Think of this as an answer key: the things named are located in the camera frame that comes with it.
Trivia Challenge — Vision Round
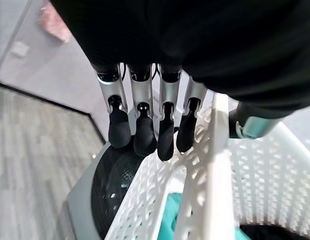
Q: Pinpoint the white plastic laundry basket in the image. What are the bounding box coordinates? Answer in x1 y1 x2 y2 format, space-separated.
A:
104 93 310 240

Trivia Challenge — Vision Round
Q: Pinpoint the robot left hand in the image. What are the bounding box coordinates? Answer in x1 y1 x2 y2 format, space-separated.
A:
50 0 310 162

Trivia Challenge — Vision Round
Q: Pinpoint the pink cloth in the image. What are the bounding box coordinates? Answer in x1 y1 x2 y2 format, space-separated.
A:
36 0 72 43

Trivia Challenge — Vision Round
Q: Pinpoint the black cloth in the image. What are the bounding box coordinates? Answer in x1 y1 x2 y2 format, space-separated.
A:
238 223 310 240

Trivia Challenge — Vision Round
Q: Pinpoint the teal cloth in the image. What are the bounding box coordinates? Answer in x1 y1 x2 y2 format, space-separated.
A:
157 191 253 240

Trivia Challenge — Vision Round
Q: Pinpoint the grey front-load washing machine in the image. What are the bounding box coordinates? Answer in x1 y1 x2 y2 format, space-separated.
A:
65 74 210 240

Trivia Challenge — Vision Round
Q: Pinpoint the white wall socket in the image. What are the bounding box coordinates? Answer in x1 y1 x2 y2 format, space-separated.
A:
11 41 29 56

